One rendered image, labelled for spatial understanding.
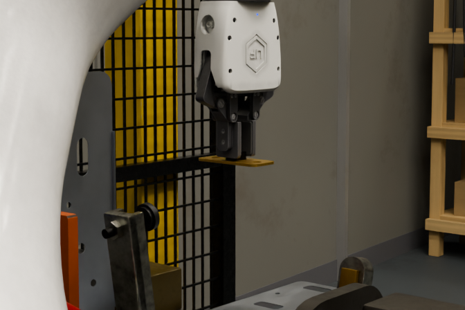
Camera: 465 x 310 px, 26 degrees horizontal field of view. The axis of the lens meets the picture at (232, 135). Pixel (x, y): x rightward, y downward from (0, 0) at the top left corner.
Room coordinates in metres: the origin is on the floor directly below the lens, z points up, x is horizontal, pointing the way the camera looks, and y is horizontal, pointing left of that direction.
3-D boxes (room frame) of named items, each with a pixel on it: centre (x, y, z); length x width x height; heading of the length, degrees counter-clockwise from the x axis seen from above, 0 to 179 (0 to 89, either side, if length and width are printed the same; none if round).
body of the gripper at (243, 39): (1.11, 0.00, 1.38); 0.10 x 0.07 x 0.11; 140
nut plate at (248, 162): (1.11, 0.00, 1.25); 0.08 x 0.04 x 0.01; 50
